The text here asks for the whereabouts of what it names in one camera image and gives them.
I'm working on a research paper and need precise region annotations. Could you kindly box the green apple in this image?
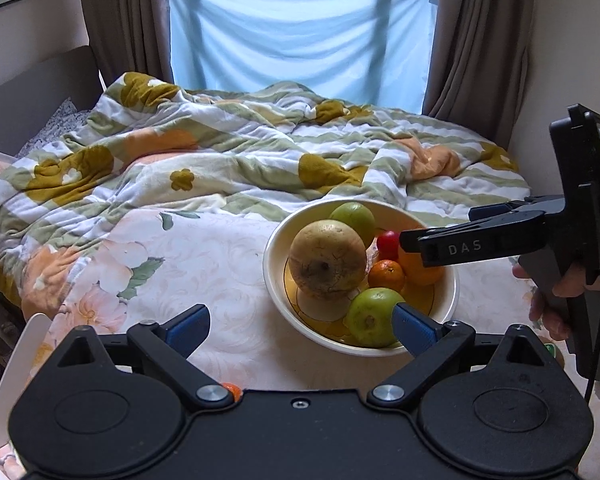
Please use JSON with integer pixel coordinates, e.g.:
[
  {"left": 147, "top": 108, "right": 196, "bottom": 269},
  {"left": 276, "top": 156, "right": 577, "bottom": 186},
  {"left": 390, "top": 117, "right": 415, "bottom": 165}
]
[
  {"left": 344, "top": 287, "right": 404, "bottom": 348},
  {"left": 329, "top": 202, "right": 376, "bottom": 247}
]

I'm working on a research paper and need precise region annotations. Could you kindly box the large orange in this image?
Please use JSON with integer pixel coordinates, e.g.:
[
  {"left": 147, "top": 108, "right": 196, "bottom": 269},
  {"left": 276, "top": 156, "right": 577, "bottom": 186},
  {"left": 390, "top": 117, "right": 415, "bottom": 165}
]
[{"left": 399, "top": 229, "right": 444, "bottom": 286}]

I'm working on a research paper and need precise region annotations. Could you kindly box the small mandarin orange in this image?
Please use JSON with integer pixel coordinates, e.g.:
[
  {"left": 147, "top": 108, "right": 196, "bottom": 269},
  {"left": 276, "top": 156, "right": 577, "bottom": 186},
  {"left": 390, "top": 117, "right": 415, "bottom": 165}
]
[{"left": 222, "top": 382, "right": 242, "bottom": 402}]

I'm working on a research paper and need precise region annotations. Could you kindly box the person right hand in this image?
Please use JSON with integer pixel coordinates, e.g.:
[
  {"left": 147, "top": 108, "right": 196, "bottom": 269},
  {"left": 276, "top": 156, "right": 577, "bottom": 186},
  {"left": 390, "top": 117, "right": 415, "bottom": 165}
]
[{"left": 511, "top": 259, "right": 600, "bottom": 342}]

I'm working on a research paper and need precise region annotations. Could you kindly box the floral cream tablecloth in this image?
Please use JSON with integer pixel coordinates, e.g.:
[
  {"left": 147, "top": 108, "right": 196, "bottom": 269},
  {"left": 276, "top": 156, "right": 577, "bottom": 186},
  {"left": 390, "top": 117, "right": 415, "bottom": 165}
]
[{"left": 29, "top": 207, "right": 566, "bottom": 392}]

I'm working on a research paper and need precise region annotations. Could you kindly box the small mandarin in bowl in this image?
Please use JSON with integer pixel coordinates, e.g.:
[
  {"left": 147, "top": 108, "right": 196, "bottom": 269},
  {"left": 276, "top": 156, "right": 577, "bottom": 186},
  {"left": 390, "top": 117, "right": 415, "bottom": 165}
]
[{"left": 367, "top": 259, "right": 405, "bottom": 292}]

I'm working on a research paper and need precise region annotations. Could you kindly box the red cherry tomato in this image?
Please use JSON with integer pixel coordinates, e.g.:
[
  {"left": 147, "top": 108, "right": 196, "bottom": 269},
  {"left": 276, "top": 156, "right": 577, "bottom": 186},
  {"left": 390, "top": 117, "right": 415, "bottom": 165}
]
[{"left": 376, "top": 230, "right": 400, "bottom": 261}]

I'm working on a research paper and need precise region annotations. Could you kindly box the cream oval fruit bowl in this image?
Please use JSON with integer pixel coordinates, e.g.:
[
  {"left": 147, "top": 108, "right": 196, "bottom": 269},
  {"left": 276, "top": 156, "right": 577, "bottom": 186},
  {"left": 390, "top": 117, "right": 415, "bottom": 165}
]
[{"left": 263, "top": 200, "right": 458, "bottom": 358}]

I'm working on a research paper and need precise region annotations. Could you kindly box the large brown pear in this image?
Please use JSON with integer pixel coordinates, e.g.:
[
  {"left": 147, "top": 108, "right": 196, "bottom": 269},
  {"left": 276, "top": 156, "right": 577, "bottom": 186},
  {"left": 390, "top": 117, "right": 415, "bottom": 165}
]
[{"left": 287, "top": 219, "right": 367, "bottom": 300}]

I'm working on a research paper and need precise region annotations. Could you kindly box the green apple in bowl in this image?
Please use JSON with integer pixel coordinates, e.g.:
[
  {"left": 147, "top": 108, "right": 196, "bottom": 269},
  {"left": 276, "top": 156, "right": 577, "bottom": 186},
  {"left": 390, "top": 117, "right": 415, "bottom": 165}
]
[{"left": 329, "top": 202, "right": 376, "bottom": 247}]

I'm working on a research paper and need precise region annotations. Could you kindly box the right brown curtain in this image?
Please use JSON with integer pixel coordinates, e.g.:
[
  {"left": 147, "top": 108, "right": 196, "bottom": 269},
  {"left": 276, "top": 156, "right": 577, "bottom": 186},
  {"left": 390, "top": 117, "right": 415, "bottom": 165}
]
[{"left": 422, "top": 0, "right": 534, "bottom": 148}]

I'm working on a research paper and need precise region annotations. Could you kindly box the brown curtain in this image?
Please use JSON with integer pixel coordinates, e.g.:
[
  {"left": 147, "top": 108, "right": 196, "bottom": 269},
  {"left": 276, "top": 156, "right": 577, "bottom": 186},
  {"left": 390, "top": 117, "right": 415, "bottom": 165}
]
[
  {"left": 422, "top": 0, "right": 534, "bottom": 148},
  {"left": 81, "top": 0, "right": 173, "bottom": 84}
]

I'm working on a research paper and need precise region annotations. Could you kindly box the green striped floral duvet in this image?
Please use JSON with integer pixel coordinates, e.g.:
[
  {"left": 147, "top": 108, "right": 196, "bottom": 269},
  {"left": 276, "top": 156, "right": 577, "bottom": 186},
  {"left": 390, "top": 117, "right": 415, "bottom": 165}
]
[{"left": 0, "top": 72, "right": 529, "bottom": 313}]

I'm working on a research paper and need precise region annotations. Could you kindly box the patterned grey pillow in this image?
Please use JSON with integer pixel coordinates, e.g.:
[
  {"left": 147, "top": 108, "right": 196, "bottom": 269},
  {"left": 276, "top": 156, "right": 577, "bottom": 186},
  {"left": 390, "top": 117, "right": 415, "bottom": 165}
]
[{"left": 16, "top": 98, "right": 91, "bottom": 158}]

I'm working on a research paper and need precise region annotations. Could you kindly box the grey headboard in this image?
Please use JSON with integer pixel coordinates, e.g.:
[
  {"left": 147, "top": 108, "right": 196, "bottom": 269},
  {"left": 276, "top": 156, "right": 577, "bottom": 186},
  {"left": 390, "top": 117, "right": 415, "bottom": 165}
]
[{"left": 0, "top": 46, "right": 102, "bottom": 155}]

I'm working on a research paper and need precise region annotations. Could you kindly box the light blue window cloth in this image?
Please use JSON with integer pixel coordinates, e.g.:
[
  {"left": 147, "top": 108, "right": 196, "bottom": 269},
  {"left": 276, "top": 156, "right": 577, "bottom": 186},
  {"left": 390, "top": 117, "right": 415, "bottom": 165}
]
[{"left": 170, "top": 0, "right": 438, "bottom": 113}]

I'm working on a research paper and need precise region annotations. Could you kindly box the left brown curtain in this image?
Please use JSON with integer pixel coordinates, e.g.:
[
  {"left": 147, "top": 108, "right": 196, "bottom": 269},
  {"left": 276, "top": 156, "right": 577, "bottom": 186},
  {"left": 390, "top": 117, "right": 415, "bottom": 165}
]
[{"left": 81, "top": 0, "right": 173, "bottom": 84}]

